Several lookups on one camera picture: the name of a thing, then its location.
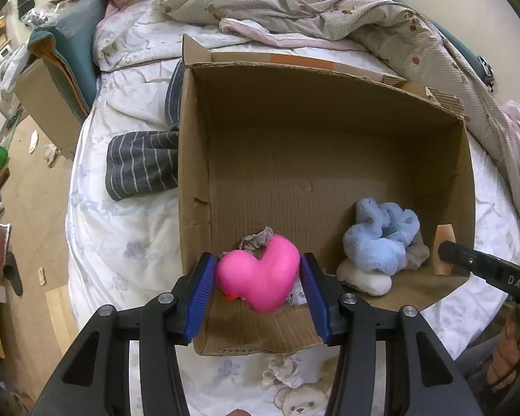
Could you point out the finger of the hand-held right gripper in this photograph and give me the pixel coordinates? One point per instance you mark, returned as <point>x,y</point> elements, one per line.
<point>468,260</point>

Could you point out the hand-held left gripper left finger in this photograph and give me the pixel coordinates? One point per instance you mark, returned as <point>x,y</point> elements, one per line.
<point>199,299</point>

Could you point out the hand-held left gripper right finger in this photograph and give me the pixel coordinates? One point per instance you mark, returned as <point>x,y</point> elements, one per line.
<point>314,299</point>

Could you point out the tan cylinder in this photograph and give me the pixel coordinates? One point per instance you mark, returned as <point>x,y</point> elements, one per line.
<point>442,242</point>

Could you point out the white fluffy sock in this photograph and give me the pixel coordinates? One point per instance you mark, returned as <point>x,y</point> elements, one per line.
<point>364,281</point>

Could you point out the pink heart-shaped duck toy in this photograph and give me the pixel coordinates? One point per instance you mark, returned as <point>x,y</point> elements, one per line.
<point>264,273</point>

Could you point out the blue fluffy sock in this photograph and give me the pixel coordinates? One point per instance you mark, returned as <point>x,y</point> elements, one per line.
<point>372,242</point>

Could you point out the beige frilly scrunchie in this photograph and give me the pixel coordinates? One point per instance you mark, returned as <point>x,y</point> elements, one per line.
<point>281,370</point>
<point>255,240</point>

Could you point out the brown cardboard box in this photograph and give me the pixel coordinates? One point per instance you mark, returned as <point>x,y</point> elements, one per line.
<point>294,160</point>

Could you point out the person's right forearm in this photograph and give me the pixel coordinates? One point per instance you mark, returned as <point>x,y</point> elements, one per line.
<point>476,372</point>

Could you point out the person's right hand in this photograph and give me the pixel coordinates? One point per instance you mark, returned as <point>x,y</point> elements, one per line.
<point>509,351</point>

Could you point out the white floral duvet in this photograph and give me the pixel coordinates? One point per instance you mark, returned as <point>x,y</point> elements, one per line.
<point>125,234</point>

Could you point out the grey striped cloth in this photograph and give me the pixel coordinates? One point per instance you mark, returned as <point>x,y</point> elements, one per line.
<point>138,164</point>

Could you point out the black slipper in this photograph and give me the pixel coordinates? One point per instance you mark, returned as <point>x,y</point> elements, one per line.
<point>14,273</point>

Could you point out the white crumpled tissue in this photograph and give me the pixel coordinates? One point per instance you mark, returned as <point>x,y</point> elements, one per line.
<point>50,154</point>
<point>34,141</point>

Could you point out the dark teal pillow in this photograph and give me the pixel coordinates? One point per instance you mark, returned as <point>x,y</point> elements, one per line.
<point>463,47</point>

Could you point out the beige printed quilt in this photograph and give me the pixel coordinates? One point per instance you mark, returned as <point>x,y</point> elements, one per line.
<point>329,4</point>

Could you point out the white plastic bag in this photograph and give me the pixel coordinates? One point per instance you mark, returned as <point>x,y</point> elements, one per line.
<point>13,67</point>

